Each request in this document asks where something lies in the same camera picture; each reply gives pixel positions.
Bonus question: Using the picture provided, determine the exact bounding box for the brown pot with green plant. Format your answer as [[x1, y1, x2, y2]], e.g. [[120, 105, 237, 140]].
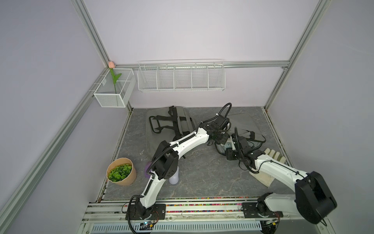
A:
[[106, 158, 137, 186]]

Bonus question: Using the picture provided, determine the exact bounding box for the beige work glove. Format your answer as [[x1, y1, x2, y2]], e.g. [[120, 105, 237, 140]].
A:
[[249, 147, 287, 188]]

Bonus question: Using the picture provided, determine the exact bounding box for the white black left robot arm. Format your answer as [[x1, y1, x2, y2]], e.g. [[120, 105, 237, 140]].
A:
[[127, 119, 232, 219]]

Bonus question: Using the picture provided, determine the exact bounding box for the artificial pink tulip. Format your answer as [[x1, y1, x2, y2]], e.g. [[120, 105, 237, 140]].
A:
[[108, 61, 122, 94]]

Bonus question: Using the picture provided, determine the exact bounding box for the grey laptop bag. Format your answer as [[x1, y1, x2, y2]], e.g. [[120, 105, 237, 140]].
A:
[[225, 113, 266, 156]]

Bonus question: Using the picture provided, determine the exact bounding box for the grey bag with black straps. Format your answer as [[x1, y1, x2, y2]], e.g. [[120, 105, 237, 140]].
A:
[[146, 106, 196, 156]]

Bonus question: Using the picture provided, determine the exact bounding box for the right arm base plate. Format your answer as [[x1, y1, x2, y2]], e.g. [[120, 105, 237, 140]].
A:
[[240, 202, 283, 218]]

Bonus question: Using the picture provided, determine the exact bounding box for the purple pink object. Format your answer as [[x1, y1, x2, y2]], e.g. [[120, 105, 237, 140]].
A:
[[144, 161, 152, 179]]

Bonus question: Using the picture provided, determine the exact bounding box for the white mesh wall basket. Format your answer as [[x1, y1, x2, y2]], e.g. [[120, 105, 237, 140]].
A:
[[94, 68, 136, 108]]

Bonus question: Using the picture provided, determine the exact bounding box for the lilac computer mouse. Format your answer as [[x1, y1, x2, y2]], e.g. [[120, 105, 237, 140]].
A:
[[168, 166, 179, 185]]

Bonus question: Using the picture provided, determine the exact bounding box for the white wire wall shelf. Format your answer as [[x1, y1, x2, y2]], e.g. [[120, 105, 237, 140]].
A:
[[137, 59, 226, 92]]

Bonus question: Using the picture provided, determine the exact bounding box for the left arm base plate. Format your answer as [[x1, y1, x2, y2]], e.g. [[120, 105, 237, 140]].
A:
[[126, 203, 166, 220]]

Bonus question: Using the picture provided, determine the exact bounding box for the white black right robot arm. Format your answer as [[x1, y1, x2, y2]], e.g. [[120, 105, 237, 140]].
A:
[[229, 136, 338, 224]]

